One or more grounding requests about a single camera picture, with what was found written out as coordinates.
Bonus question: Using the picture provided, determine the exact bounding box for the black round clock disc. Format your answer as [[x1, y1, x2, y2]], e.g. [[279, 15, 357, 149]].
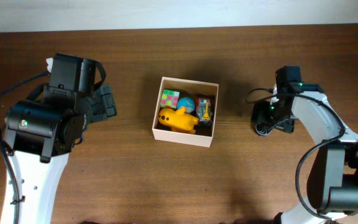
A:
[[255, 122, 272, 136]]

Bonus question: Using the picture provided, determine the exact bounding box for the colourful puzzle cube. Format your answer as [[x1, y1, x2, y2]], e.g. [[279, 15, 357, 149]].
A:
[[160, 89, 180, 110]]

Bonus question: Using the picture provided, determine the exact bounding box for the red grey toy truck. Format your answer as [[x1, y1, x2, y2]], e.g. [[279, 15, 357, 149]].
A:
[[196, 98, 213, 126]]

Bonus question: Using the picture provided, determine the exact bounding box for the yellow plastic toy animal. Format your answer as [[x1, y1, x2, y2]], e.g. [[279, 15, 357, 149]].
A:
[[158, 107, 199, 134]]

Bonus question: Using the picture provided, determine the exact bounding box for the blue penguin ball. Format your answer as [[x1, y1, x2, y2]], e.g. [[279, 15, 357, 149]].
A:
[[177, 97, 195, 114]]

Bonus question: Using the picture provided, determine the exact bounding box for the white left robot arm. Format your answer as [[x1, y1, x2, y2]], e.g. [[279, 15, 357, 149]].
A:
[[0, 84, 117, 223]]

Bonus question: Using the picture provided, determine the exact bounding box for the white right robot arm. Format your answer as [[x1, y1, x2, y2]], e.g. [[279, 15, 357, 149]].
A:
[[252, 82, 358, 223]]

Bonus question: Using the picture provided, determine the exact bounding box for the beige cardboard box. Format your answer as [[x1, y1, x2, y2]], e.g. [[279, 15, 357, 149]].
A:
[[152, 77, 219, 147]]

